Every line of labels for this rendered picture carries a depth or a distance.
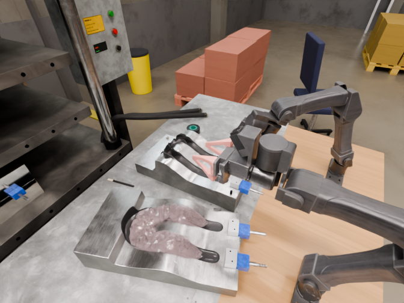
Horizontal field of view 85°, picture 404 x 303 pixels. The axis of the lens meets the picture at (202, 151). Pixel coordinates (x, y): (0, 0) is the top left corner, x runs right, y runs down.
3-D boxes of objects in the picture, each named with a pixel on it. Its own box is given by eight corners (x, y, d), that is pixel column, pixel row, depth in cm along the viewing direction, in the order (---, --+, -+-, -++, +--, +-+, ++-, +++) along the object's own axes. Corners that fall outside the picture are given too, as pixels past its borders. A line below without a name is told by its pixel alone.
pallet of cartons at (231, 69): (169, 103, 327) (162, 43, 274) (217, 71, 419) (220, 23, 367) (228, 122, 286) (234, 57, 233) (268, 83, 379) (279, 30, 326)
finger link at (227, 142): (195, 143, 56) (228, 156, 52) (209, 130, 60) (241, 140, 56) (196, 163, 60) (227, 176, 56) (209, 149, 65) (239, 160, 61)
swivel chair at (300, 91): (333, 130, 273) (377, 36, 204) (332, 159, 232) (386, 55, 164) (282, 119, 293) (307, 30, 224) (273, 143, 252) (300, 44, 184)
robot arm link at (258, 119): (249, 135, 77) (267, 106, 70) (242, 122, 83) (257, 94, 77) (276, 141, 81) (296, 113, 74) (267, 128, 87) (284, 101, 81)
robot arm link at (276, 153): (251, 149, 43) (317, 172, 38) (266, 128, 49) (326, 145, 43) (245, 189, 50) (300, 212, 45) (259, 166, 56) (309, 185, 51)
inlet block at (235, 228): (264, 232, 81) (266, 223, 77) (264, 245, 77) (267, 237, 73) (228, 226, 82) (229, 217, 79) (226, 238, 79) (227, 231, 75)
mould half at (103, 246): (239, 222, 87) (243, 205, 80) (235, 297, 67) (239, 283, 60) (119, 203, 93) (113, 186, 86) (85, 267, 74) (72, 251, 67)
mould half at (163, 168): (253, 171, 108) (257, 150, 99) (234, 212, 90) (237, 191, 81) (167, 142, 125) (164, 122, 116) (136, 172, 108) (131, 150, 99)
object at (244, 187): (264, 194, 89) (266, 185, 86) (260, 203, 86) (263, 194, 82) (233, 183, 94) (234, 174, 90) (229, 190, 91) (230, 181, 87)
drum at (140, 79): (141, 83, 379) (134, 45, 340) (159, 88, 363) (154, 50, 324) (125, 91, 355) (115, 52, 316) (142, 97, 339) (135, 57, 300)
